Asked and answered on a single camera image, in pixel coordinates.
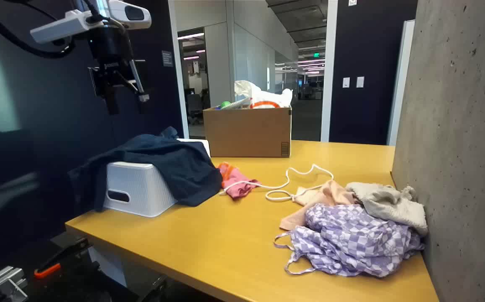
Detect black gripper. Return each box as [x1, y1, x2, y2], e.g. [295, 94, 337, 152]
[87, 22, 149, 116]

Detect pink orange shirt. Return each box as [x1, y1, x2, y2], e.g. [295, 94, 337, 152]
[218, 163, 258, 199]

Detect white drawstring cord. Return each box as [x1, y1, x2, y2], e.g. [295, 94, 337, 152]
[221, 163, 335, 203]

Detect white plastic organization bin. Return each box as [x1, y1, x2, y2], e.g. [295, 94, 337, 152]
[102, 137, 213, 220]

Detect navy blue garment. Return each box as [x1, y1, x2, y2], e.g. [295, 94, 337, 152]
[68, 127, 221, 211]

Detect brown cardboard box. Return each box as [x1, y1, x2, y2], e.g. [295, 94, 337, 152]
[203, 107, 292, 157]

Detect white plastic bag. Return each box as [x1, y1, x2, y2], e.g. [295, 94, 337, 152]
[233, 80, 292, 109]

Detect purple checkered garment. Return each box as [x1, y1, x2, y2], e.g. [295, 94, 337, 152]
[277, 204, 424, 278]

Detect beige grey garment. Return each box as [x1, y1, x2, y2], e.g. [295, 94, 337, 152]
[345, 181, 428, 236]

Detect orange handled clamp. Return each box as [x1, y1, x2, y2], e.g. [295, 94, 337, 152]
[33, 238, 89, 280]

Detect white light switch plate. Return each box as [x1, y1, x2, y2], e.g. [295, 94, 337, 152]
[342, 77, 350, 89]
[355, 75, 365, 89]

